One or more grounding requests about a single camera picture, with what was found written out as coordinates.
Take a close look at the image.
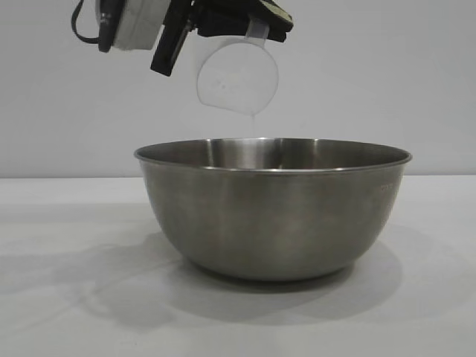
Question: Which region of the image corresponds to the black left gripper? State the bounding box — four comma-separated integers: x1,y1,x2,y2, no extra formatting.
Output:
149,0,295,77

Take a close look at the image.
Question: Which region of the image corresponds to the clear plastic measuring cup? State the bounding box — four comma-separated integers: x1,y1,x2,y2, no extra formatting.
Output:
196,20,280,117

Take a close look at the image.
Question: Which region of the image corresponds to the stainless steel mixing bowl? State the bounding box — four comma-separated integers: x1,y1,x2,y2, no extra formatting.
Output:
133,136,413,282

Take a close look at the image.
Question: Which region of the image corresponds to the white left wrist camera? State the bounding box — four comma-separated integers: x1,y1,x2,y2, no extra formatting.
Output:
94,0,174,51

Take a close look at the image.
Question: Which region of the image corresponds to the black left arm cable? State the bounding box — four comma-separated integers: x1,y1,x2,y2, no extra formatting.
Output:
72,0,117,53

